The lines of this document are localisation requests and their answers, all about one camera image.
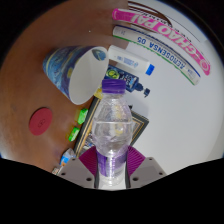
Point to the framed group photo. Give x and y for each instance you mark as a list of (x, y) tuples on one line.
[(85, 133)]

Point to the white shuttlecock tube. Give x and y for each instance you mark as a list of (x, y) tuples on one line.
[(156, 50)]

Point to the white blue-capped lotion bottle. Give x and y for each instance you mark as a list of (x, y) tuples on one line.
[(128, 59)]

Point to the clear purple-capped water bottle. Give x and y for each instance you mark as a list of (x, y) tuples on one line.
[(111, 133)]

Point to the dark blue pump bottle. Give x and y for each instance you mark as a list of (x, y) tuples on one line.
[(126, 80)]

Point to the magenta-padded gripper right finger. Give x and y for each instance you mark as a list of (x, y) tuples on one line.
[(148, 170)]

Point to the pink shuttlecock tube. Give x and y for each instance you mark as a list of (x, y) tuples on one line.
[(160, 31)]

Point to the flat round red coaster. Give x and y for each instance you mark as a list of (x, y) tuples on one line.
[(40, 121)]

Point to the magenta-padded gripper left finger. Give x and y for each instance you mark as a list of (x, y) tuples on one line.
[(75, 171)]

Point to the small green pack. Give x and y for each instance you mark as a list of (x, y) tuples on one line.
[(74, 134), (82, 116)]

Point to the blue patterned cup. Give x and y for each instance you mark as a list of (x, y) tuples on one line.
[(80, 75)]

